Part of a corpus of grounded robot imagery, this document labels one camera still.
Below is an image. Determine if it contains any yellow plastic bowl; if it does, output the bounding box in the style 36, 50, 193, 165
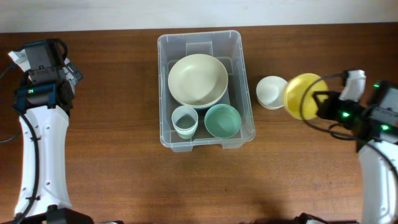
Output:
283, 73, 328, 119

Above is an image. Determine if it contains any white plastic bowl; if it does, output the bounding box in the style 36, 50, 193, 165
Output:
256, 76, 287, 110

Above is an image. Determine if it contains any grey plastic cup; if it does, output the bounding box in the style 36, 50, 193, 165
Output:
172, 106, 198, 129

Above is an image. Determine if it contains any green plastic cup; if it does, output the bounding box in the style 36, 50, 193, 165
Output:
177, 131, 195, 139

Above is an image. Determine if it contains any dark blue plastic plate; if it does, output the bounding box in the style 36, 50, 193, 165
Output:
189, 104, 217, 110

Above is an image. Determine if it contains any beige plate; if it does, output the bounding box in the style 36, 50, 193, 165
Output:
168, 54, 229, 107

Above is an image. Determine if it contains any white plastic cup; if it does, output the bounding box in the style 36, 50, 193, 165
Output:
173, 123, 198, 134

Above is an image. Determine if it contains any mint green plastic bowl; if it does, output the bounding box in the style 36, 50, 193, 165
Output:
204, 104, 242, 139

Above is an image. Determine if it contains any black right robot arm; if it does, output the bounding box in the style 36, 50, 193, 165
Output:
299, 78, 397, 223

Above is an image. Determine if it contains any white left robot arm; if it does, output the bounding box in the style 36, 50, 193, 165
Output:
9, 50, 93, 223

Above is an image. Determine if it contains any clear plastic storage container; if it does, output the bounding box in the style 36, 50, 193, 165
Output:
157, 30, 256, 152

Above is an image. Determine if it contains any white paper label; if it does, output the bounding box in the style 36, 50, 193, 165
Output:
217, 90, 230, 105

